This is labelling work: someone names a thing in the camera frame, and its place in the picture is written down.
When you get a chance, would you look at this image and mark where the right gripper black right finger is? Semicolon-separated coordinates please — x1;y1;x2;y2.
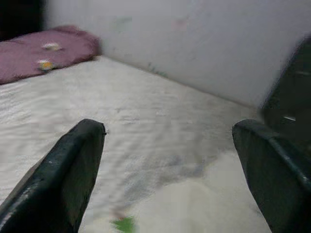
232;118;311;233

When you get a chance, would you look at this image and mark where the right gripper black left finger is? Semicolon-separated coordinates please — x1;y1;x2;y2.
0;118;106;233

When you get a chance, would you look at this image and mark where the pink cartoon print blanket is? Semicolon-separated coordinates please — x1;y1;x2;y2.
0;25;102;85

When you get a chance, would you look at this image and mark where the white pillow green leaf print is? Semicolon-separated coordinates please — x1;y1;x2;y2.
80;150;273;233

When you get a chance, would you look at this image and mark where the cream quilted mattress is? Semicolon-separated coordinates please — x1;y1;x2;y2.
0;55;268;233

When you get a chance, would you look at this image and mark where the dark tufted headboard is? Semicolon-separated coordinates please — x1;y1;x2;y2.
261;35;311;156

